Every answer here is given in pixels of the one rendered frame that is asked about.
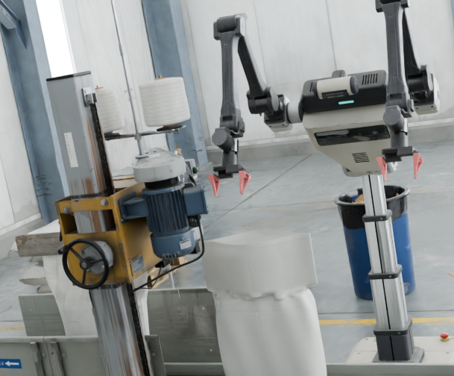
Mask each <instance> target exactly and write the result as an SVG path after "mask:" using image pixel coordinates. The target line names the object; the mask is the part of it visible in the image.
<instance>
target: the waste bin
mask: <svg viewBox="0 0 454 376"><path fill-rule="evenodd" d="M384 190H385V200H386V207H387V210H391V212H392V215H391V223H392V228H393V234H394V244H395V250H396V255H397V264H400V265H402V268H403V270H402V271H401V272H402V278H403V288H404V294H405V295H408V294H409V293H411V292H413V291H414V289H415V287H416V284H415V277H414V264H413V256H412V242H411V235H410V228H409V215H408V212H409V203H408V194H409V193H410V190H409V188H408V187H405V186H402V185H395V184H386V185H384ZM397 193H398V194H399V195H397ZM361 194H363V189H362V187H361V188H358V189H352V190H350V191H346V192H343V193H342V194H340V195H338V196H336V198H335V199H334V202H335V204H337V205H338V212H339V216H340V218H341V221H342V225H343V229H344V238H345V242H346V246H347V254H348V258H349V263H350V271H351V275H352V279H353V287H354V291H355V294H356V296H358V297H359V298H362V299H366V300H373V296H372V291H371V281H370V279H368V273H369V271H370V270H371V261H370V256H369V250H368V241H367V235H366V230H365V223H364V222H363V219H362V217H363V216H364V215H365V214H366V209H365V203H352V201H353V202H355V200H356V199H357V198H358V197H359V196H360V195H361ZM396 195H397V196H396Z"/></svg>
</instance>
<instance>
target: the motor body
mask: <svg viewBox="0 0 454 376"><path fill-rule="evenodd" d="M183 187H184V182H183V181H179V182H178V183H176V184H172V185H170V186H167V187H160V188H152V189H149V188H146V187H145V188H143V189H142V194H143V195H142V198H143V199H144V201H145V199H146V203H147V207H148V213H147V209H146V205H145V209H146V213H147V216H146V218H147V222H148V230H149V231H150V232H152V234H151V235H150V238H151V239H150V242H151V244H152V248H153V252H154V254H155V255H156V256H157V257H158V258H160V259H174V258H178V257H183V256H186V255H187V254H190V253H191V252H193V250H194V248H195V238H194V232H195V231H194V230H193V228H192V227H191V226H189V223H188V219H187V214H185V210H184V206H183V199H182V194H183V191H182V188H183ZM148 215H149V216H148Z"/></svg>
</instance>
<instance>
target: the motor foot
mask: <svg viewBox="0 0 454 376"><path fill-rule="evenodd" d="M118 203H119V210H120V214H121V218H122V219H123V222H122V223H126V222H128V221H130V220H131V219H135V218H140V217H145V216H147V213H148V207H147V203H146V199H145V201H144V199H143V198H142V196H139V197H136V192H131V193H129V194H127V195H125V196H123V197H121V198H119V199H118ZM145 205H146V209H147V213H146V209H145ZM148 216H149V215H148Z"/></svg>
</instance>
